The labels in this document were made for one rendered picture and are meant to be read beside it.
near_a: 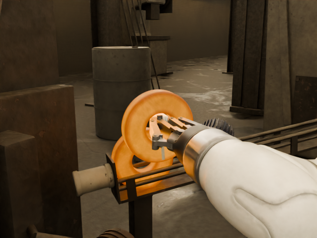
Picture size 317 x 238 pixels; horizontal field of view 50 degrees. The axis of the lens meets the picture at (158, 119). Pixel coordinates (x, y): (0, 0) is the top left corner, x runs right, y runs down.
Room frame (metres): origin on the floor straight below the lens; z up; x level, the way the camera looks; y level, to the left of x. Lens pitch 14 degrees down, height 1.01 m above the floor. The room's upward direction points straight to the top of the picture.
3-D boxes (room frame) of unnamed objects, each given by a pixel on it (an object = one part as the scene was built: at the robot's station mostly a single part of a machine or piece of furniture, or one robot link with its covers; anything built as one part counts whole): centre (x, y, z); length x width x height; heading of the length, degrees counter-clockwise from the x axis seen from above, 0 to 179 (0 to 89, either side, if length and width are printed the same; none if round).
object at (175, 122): (0.62, -0.05, 0.83); 0.11 x 0.01 x 0.04; 20
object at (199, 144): (0.48, -0.09, 0.82); 0.09 x 0.06 x 0.09; 112
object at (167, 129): (0.61, -0.02, 0.83); 0.11 x 0.01 x 0.04; 23
